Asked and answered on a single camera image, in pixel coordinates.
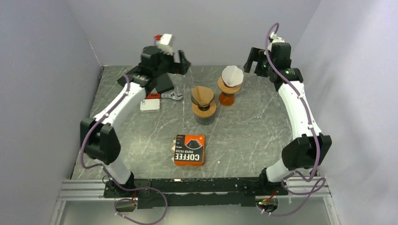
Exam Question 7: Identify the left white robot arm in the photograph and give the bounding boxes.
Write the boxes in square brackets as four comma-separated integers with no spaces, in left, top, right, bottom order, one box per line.
[80,33,191,197]

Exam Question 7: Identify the white square adapter box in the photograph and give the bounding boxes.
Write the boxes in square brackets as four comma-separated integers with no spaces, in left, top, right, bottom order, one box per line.
[140,98,160,112]

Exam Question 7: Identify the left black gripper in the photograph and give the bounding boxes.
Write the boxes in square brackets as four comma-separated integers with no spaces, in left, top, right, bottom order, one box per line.
[153,48,190,79]

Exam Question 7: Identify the red handled adjustable wrench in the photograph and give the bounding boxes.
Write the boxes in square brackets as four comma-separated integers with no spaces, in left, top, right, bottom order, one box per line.
[146,91,183,101]

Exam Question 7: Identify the black flat box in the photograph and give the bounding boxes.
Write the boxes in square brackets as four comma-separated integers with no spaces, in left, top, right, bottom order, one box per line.
[155,73,175,94]

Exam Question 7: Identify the grey ribbed glass dripper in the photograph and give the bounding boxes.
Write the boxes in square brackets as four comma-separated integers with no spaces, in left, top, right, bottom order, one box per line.
[191,95,214,111]

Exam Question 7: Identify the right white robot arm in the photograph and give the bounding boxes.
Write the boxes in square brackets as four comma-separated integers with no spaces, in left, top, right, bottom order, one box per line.
[244,35,332,195]

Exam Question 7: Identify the brown paper coffee filter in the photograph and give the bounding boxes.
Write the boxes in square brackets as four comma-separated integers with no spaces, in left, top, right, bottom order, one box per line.
[191,86,214,103]

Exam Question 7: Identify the orange glass carafe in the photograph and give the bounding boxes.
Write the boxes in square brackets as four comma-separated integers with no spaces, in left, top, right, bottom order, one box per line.
[218,92,235,106]

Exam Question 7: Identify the black network switch box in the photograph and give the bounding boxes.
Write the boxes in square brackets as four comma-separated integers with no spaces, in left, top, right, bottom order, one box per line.
[117,66,139,87]

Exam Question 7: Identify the orange coffee filter box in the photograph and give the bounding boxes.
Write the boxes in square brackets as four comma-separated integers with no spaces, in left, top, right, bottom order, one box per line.
[172,135,205,166]

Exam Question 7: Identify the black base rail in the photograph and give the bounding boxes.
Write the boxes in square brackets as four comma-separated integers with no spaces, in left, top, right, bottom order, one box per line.
[103,177,288,209]

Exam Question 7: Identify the white paper coffee filter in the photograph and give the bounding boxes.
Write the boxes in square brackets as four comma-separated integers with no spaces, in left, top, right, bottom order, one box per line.
[221,66,244,87]

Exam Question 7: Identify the wooden dripper ring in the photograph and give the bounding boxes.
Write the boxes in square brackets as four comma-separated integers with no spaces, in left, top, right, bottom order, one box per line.
[217,77,243,94]
[191,102,217,119]

